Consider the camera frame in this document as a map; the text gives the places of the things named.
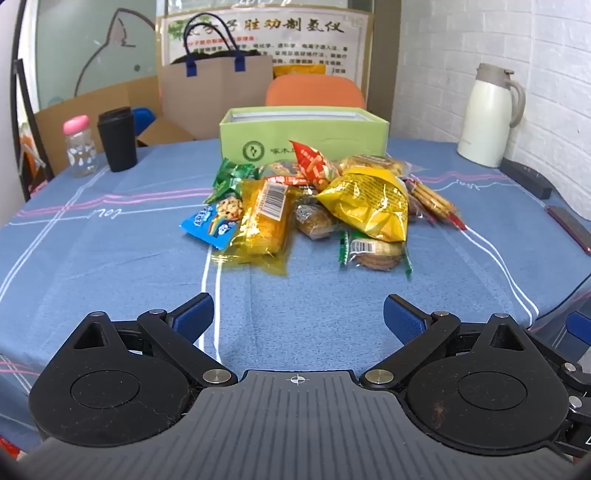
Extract red phone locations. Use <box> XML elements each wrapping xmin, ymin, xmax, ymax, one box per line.
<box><xmin>545</xmin><ymin>205</ymin><xmax>591</xmax><ymax>256</ymax></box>

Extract black cup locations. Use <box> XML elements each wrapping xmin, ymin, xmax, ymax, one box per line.
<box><xmin>96</xmin><ymin>106</ymin><xmax>139</xmax><ymax>173</ymax></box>

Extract green-edged cookie packet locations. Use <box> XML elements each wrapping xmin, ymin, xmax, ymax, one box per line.
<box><xmin>338</xmin><ymin>229</ymin><xmax>413</xmax><ymax>278</ymax></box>

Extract blue plastic object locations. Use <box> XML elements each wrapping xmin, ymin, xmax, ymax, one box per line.
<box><xmin>134</xmin><ymin>107</ymin><xmax>155</xmax><ymax>137</ymax></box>

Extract blue snack packet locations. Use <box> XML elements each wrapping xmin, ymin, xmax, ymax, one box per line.
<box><xmin>179</xmin><ymin>196</ymin><xmax>245</xmax><ymax>251</ymax></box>

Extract brown cardboard box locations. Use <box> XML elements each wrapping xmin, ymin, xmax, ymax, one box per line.
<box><xmin>34</xmin><ymin>76</ymin><xmax>197</xmax><ymax>174</ymax></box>

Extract brown paper bag blue handles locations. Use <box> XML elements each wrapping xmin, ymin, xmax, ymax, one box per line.
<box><xmin>157</xmin><ymin>13</ymin><xmax>274</xmax><ymax>139</ymax></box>

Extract blue striped tablecloth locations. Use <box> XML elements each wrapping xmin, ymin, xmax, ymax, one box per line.
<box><xmin>0</xmin><ymin>138</ymin><xmax>591</xmax><ymax>462</ymax></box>

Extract red snack packet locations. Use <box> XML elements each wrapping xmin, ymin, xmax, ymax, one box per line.
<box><xmin>288</xmin><ymin>140</ymin><xmax>345</xmax><ymax>190</ymax></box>

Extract yellow cake packet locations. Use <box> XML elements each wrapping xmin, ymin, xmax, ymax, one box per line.
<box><xmin>210</xmin><ymin>178</ymin><xmax>301</xmax><ymax>277</ymax></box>

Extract green cardboard box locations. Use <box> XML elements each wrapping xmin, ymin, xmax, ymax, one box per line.
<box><xmin>218</xmin><ymin>107</ymin><xmax>390</xmax><ymax>166</ymax></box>

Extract tan cake packet red print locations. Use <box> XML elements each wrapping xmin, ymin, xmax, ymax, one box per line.
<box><xmin>259</xmin><ymin>161</ymin><xmax>305</xmax><ymax>188</ymax></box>

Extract black metal stand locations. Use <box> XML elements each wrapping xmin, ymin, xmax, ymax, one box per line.
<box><xmin>10</xmin><ymin>0</ymin><xmax>58</xmax><ymax>201</ymax></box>

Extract large yellow chips bag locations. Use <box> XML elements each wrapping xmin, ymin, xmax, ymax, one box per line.
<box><xmin>316</xmin><ymin>167</ymin><xmax>411</xmax><ymax>244</ymax></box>

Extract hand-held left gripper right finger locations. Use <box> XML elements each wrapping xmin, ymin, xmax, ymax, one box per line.
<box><xmin>359</xmin><ymin>294</ymin><xmax>541</xmax><ymax>391</ymax></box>

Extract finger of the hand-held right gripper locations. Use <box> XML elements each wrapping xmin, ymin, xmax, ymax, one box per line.
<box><xmin>526</xmin><ymin>313</ymin><xmax>591</xmax><ymax>416</ymax></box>

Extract white thermos jug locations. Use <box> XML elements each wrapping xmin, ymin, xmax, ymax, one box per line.
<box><xmin>457</xmin><ymin>63</ymin><xmax>527</xmax><ymax>168</ymax></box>

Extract clear round cookies packet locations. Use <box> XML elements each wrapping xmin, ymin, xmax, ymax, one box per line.
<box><xmin>339</xmin><ymin>154</ymin><xmax>414</xmax><ymax>178</ymax></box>

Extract orange chair back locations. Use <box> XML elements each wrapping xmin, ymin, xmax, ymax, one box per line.
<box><xmin>265</xmin><ymin>75</ymin><xmax>367</xmax><ymax>110</ymax></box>

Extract green candy packet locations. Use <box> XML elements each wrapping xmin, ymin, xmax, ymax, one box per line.
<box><xmin>205</xmin><ymin>158</ymin><xmax>259</xmax><ymax>204</ymax></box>

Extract biscuit sticks packet red edge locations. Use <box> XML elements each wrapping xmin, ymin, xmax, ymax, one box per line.
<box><xmin>402</xmin><ymin>175</ymin><xmax>468</xmax><ymax>230</ymax></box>

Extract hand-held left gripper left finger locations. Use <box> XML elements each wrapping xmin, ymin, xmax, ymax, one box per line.
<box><xmin>60</xmin><ymin>293</ymin><xmax>238</xmax><ymax>388</ymax></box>

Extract wall poster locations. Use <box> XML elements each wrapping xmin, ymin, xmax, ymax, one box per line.
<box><xmin>154</xmin><ymin>7</ymin><xmax>374</xmax><ymax>93</ymax></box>

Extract clear bottle pink lid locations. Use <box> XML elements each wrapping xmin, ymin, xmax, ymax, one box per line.
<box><xmin>63</xmin><ymin>115</ymin><xmax>99</xmax><ymax>178</ymax></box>

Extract small brown cake packet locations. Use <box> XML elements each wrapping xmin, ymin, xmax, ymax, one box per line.
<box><xmin>293</xmin><ymin>203</ymin><xmax>340</xmax><ymax>241</ymax></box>

